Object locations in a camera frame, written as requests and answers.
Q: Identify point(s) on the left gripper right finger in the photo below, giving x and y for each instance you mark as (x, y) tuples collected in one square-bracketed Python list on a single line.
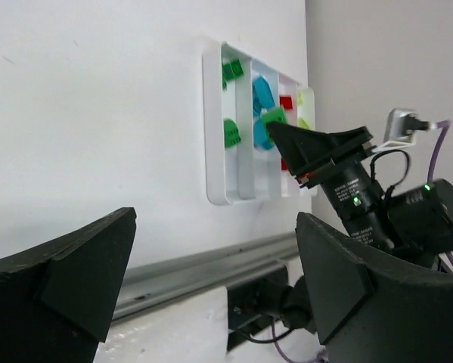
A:
[(369, 306)]

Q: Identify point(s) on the dark green sloped lego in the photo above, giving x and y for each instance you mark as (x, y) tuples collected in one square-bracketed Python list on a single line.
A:
[(236, 68)]

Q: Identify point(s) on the red lego brick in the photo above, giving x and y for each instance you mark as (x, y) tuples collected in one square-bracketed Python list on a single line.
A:
[(287, 102)]

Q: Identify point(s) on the pale yellow square lego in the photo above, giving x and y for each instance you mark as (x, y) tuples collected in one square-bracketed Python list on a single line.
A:
[(305, 124)]

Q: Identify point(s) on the aluminium frame rail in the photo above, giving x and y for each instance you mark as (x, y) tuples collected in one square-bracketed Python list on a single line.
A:
[(160, 283)]

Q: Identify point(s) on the blue rounded lego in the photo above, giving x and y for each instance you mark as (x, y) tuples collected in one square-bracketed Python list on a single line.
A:
[(260, 136)]

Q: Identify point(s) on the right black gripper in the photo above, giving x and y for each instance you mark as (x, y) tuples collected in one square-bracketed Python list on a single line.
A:
[(409, 224)]

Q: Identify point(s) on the white compartment tray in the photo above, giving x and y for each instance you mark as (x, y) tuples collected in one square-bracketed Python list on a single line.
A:
[(243, 173)]

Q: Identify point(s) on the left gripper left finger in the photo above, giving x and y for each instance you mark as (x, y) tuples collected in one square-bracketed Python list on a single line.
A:
[(57, 299)]

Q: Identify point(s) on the cyan small lego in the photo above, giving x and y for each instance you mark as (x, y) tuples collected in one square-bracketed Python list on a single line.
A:
[(257, 109)]

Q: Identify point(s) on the green small lego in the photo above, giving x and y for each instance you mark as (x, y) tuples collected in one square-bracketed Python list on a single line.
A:
[(275, 115)]

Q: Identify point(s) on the green 2x3 lego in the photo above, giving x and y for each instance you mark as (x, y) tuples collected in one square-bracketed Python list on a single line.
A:
[(226, 75), (231, 133)]

